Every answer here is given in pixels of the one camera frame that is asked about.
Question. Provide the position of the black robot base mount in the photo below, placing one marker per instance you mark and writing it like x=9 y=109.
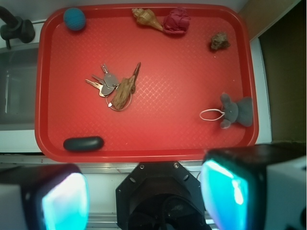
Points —
x=160 y=196

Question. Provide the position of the stainless steel sink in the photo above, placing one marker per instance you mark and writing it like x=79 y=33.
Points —
x=18 y=67

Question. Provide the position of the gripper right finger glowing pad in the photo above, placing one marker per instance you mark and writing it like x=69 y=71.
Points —
x=260 y=187

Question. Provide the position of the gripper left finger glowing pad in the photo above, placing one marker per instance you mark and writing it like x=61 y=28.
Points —
x=46 y=197

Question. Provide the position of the brown rock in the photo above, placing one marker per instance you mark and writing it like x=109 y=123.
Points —
x=219 y=41

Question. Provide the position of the bunch of metal keys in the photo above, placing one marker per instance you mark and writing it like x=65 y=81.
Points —
x=105 y=85

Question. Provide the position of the blue crocheted ball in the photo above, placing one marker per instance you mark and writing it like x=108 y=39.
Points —
x=74 y=19

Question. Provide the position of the grey plush mouse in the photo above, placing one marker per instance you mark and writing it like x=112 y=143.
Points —
x=240 y=112

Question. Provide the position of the grey sink faucet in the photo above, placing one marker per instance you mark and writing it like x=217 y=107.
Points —
x=15 y=28

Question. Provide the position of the brown cardboard panel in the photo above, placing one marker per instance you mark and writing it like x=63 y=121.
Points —
x=278 y=37

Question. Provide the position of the red plastic tray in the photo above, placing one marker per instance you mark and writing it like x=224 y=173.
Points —
x=179 y=77

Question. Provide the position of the crumpled red cloth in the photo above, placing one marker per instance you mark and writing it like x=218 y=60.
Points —
x=176 y=22

